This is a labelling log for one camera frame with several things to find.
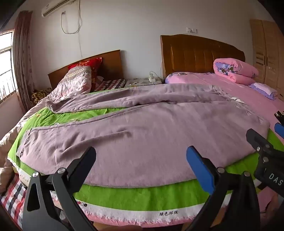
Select pink bed sheet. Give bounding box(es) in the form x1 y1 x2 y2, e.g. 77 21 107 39
165 72 284 143

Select red plaid bed sheet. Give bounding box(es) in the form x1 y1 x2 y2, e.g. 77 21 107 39
0 78 126 230

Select folded white towel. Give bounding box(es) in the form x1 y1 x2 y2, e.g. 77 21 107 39
254 83 275 96

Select light wooden wardrobe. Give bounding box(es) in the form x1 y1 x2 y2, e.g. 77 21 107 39
250 19 284 100

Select purple pants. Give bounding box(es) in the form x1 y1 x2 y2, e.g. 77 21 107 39
16 84 271 186

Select purple floral pillow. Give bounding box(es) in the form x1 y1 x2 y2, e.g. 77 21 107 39
165 72 213 84

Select yellow brown plush blanket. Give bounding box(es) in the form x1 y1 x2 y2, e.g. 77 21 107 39
31 88 52 107

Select folded pink floral quilt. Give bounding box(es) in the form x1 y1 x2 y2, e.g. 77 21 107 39
213 58 259 85

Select plain purple pillow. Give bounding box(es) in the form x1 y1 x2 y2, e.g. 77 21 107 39
248 83 279 100

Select red embroidered pillow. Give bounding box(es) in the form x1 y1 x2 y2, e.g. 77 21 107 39
68 57 103 90

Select pink triangle patterned quilt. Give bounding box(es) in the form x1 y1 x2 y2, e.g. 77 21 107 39
0 66 92 194

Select green cartoon printed cloth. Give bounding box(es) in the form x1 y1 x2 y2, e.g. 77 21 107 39
7 104 284 222

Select floral covered nightstand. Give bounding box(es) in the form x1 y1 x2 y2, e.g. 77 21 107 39
125 77 162 87

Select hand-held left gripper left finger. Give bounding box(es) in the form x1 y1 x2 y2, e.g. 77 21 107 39
22 146 98 231

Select small flat wooden headboard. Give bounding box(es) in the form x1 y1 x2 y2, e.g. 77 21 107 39
48 50 124 90

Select striped fleece blanket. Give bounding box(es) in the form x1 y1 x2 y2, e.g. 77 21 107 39
84 189 284 229

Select barred window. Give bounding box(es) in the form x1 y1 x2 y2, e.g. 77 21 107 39
0 31 19 103

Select white air conditioner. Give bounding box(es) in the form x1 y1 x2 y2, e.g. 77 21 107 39
41 0 73 17

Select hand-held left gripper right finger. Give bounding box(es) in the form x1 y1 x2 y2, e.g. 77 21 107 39
182 145 263 231

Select large padded wooden headboard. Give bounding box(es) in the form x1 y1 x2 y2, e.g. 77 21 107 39
160 34 245 78

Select air conditioner power cable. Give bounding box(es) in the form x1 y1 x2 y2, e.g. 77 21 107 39
61 11 83 57

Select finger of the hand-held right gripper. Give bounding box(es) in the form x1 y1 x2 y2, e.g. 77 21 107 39
246 128 284 156
274 110 284 134

